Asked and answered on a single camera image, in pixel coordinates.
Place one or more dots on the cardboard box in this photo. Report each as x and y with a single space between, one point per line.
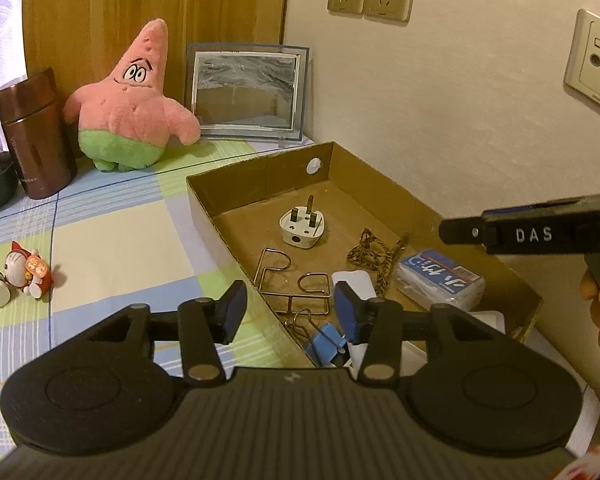
260 180

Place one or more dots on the checked tablecloth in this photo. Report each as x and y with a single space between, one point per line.
120 235

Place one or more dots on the small white box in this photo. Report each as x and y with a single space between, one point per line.
487 321

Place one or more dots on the glass picture frame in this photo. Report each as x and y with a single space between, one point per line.
245 90

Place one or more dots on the white remote control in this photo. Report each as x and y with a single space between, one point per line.
357 282

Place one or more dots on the blue binder clip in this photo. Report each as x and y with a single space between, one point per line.
325 345

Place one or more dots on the pink starfish plush toy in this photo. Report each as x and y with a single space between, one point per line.
125 115

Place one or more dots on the red cat figurine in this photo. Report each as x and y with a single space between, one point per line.
27 272

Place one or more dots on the white plug adapter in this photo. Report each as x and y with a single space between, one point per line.
302 227

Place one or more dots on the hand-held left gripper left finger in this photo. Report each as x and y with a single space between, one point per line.
232 307

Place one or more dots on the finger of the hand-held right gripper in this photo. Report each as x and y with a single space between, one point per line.
460 230

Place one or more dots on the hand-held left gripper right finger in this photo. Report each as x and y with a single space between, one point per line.
347 315

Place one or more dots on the beige wall socket plate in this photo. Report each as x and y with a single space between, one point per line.
597 60

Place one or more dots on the brown thermos flask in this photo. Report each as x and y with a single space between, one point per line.
32 135

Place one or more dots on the red white printed packet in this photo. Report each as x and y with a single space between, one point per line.
585 462

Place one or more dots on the clear box with blue label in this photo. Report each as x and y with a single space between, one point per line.
437 275

